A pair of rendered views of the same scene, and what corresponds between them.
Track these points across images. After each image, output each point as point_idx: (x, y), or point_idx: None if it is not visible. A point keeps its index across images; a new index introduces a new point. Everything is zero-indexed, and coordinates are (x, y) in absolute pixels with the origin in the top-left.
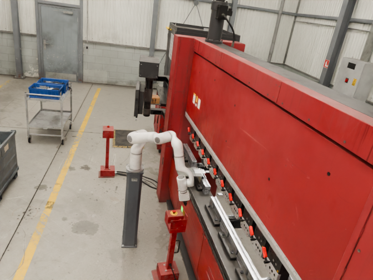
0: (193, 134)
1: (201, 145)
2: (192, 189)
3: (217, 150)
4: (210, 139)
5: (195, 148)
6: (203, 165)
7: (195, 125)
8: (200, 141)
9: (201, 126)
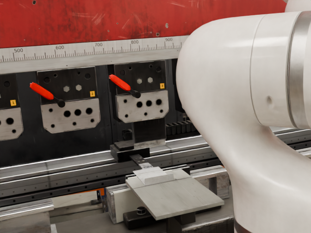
0: (15, 91)
1: (133, 80)
2: (219, 216)
3: (269, 10)
4: (206, 10)
5: (71, 129)
6: (166, 137)
7: (4, 52)
8: (118, 69)
9: (95, 13)
